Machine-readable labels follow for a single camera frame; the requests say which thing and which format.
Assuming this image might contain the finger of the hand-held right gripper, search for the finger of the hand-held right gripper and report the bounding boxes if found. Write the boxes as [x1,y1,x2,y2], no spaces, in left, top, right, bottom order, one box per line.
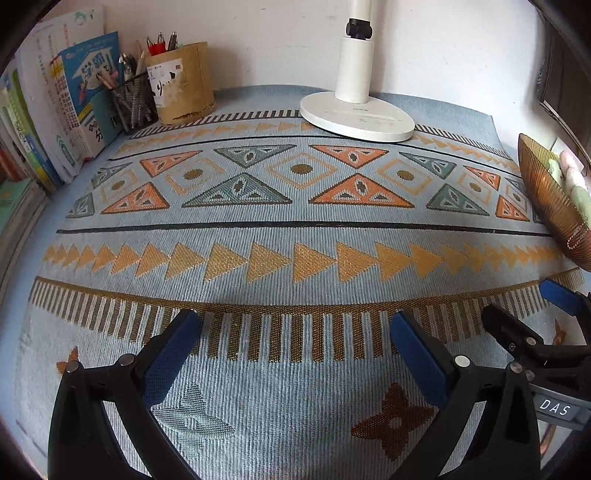
[481,305,591,367]
[539,278,591,319]

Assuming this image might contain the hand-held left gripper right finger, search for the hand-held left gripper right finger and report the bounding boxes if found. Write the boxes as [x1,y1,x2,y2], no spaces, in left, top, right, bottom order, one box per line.
[383,311,541,480]

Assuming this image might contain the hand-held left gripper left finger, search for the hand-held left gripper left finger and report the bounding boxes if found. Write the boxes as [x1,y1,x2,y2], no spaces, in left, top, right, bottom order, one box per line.
[47,309,202,480]

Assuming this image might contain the brown ribbed glass bowl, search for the brown ribbed glass bowl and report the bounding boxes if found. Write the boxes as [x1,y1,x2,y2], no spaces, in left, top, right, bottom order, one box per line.
[517,133,591,273]

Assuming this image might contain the plain three-ball plush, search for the plain three-ball plush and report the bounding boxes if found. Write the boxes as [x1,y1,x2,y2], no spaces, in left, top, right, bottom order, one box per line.
[561,152,591,214]

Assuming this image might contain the patterned woven table mat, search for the patterned woven table mat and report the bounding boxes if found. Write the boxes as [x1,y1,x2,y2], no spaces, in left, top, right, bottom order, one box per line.
[14,92,591,480]

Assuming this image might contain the stack of flat books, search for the stack of flat books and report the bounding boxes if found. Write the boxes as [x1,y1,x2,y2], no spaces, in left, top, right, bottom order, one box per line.
[0,178,49,287]

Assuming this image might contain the black monitor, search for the black monitor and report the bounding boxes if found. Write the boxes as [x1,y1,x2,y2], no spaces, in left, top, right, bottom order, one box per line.
[529,0,591,153]

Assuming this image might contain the black mesh pen holder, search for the black mesh pen holder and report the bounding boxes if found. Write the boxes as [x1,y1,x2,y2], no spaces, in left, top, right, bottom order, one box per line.
[109,73,160,134]

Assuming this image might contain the white desk lamp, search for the white desk lamp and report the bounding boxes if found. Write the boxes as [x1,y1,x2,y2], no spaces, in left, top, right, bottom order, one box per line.
[299,0,415,143]

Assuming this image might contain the bamboo pen holder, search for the bamboo pen holder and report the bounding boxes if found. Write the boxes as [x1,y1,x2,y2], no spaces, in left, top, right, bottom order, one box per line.
[146,41,216,126]

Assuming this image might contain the row of green upright books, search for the row of green upright books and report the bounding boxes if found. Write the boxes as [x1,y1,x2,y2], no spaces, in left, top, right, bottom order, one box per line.
[0,69,65,191]

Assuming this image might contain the blue illustrated workbook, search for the blue illustrated workbook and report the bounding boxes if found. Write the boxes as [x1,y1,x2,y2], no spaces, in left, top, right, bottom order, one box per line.
[51,31,123,160]

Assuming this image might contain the bunch of pens and pencils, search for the bunch of pens and pencils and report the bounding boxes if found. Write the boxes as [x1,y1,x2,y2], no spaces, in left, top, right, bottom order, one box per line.
[95,39,148,90]

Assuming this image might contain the upright books and papers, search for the upright books and papers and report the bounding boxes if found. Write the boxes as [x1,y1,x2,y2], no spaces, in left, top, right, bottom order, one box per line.
[18,4,107,178]

